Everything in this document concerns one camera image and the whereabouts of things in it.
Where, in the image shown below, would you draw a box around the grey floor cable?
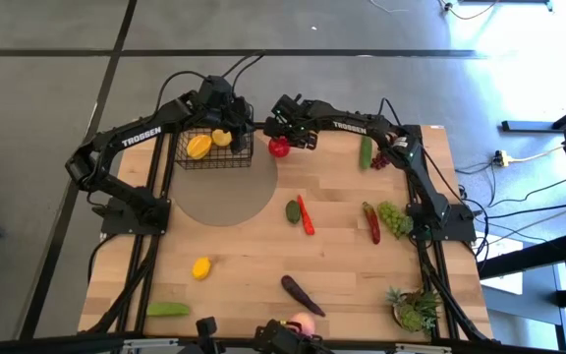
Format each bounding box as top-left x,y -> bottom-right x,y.
483,194 -> 566,245

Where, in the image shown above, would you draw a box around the dark red grapes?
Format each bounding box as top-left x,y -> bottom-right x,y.
370,150 -> 393,171

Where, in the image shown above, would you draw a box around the red green chilli pepper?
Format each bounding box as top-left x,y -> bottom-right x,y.
362,201 -> 382,246

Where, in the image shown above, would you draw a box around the black floor cable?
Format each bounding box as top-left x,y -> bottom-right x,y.
486,176 -> 566,208

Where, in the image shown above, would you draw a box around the green grapes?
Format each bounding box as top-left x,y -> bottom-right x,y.
376,200 -> 415,241

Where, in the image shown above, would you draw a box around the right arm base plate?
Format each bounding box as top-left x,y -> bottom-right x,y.
406,203 -> 478,243

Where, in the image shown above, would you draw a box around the red apple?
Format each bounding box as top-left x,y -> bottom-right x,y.
267,136 -> 292,159

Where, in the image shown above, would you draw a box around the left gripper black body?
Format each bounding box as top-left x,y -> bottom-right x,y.
188,91 -> 248,134

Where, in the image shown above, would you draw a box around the black boxy device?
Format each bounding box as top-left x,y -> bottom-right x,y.
196,316 -> 219,354

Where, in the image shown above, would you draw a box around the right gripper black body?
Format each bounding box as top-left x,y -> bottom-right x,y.
262,92 -> 321,137

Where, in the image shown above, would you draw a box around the green pickle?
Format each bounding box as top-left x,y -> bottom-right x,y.
145,301 -> 193,318

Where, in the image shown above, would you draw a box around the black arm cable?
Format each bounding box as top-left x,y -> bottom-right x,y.
156,70 -> 210,112
221,50 -> 266,94
377,96 -> 404,127

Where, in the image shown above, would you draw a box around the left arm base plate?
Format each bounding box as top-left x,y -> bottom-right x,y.
99,196 -> 172,237

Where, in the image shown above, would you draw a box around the black cable bundle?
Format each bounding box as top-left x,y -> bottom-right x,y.
420,240 -> 491,343
87,234 -> 159,336

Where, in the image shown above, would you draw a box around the potted succulent plant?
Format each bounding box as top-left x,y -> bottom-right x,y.
385,286 -> 442,336

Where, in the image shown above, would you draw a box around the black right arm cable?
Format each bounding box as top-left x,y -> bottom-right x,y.
377,96 -> 404,127

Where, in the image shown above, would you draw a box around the white box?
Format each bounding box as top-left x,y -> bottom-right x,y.
477,230 -> 526,297

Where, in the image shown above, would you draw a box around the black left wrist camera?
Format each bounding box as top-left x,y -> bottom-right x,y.
197,75 -> 235,105

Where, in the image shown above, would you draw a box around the white power strip cable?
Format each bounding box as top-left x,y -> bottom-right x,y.
507,144 -> 566,165

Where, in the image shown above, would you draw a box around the black plug cable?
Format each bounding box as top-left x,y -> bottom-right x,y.
437,0 -> 503,22

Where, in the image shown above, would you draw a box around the dark green avocado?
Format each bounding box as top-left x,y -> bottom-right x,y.
285,199 -> 303,226

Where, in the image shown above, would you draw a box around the yellow pear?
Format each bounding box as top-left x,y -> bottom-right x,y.
211,128 -> 234,148

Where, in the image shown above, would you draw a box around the purple eggplant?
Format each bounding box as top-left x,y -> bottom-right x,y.
280,274 -> 327,319

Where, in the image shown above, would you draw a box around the grey round mat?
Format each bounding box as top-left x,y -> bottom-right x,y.
170,132 -> 280,228

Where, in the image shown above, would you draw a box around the black wire basket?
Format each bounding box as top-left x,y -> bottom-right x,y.
174,126 -> 255,171

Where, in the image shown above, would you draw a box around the silver bracket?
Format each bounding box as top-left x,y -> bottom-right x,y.
122,337 -> 181,352
394,342 -> 454,354

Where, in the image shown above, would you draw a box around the pink peach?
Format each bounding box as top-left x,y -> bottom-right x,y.
290,312 -> 317,337

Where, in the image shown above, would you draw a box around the black bulky device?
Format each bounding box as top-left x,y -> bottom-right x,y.
255,318 -> 336,354

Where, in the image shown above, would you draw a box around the black aluminium rail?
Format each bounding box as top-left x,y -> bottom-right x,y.
0,332 -> 498,354
154,121 -> 425,133
114,131 -> 166,335
403,125 -> 444,341
418,125 -> 464,341
134,131 -> 177,335

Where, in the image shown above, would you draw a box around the orange red carrot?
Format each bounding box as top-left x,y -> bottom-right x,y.
296,194 -> 316,237

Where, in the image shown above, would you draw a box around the yellow lemon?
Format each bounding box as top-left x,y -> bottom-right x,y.
191,257 -> 213,282

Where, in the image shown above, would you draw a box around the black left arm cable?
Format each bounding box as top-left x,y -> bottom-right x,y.
156,70 -> 210,112
221,50 -> 266,94

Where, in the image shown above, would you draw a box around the green cucumber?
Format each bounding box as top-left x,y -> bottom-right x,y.
358,136 -> 374,171

